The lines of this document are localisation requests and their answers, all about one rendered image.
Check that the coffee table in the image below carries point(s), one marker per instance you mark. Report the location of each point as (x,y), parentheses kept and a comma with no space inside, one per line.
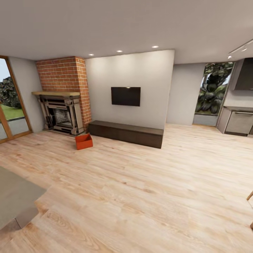
(17,197)

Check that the door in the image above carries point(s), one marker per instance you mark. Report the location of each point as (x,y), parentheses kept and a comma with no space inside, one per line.
(14,121)

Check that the wall mounted tv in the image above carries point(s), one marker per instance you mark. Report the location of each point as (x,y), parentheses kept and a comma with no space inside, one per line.
(127,96)

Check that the fixed window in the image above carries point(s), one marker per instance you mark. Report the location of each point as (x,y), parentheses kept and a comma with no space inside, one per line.
(212,93)

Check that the wood fireplace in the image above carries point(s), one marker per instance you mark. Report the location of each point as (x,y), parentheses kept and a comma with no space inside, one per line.
(62,114)

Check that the storage box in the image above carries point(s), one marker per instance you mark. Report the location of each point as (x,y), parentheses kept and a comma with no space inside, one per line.
(84,141)

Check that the dishwasher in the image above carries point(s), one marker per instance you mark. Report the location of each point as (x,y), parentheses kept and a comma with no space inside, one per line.
(240,123)

